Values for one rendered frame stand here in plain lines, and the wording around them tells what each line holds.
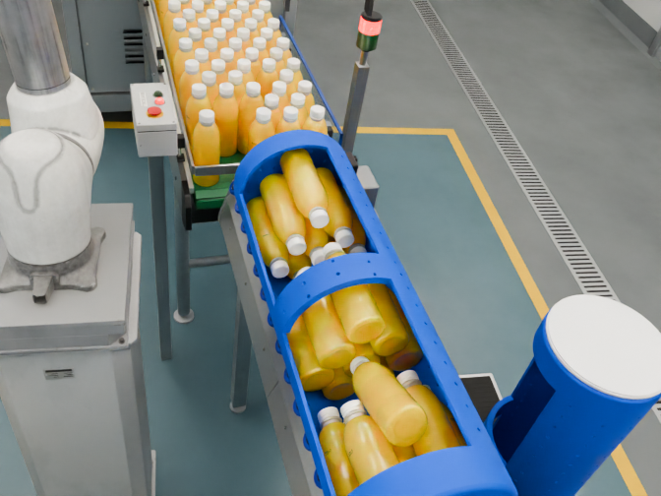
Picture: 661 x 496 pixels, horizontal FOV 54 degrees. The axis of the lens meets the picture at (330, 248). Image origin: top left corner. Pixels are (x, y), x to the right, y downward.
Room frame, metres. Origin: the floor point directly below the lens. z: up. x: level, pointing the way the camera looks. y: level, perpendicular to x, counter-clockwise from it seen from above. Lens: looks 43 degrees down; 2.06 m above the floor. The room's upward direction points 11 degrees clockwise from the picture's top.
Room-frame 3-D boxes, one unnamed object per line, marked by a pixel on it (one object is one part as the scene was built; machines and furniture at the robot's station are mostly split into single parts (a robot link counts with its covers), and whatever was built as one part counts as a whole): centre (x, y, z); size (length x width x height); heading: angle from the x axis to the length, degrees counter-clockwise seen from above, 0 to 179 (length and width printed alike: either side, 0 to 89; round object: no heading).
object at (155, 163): (1.43, 0.53, 0.50); 0.04 x 0.04 x 1.00; 25
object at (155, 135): (1.43, 0.53, 1.05); 0.20 x 0.10 x 0.10; 25
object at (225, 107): (1.55, 0.37, 1.00); 0.07 x 0.07 x 0.20
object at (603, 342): (0.97, -0.63, 1.03); 0.28 x 0.28 x 0.01
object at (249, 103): (1.58, 0.30, 1.00); 0.07 x 0.07 x 0.20
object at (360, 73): (1.86, 0.01, 0.55); 0.04 x 0.04 x 1.10; 25
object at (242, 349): (1.27, 0.22, 0.31); 0.06 x 0.06 x 0.63; 25
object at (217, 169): (1.43, 0.21, 0.96); 0.40 x 0.01 x 0.03; 115
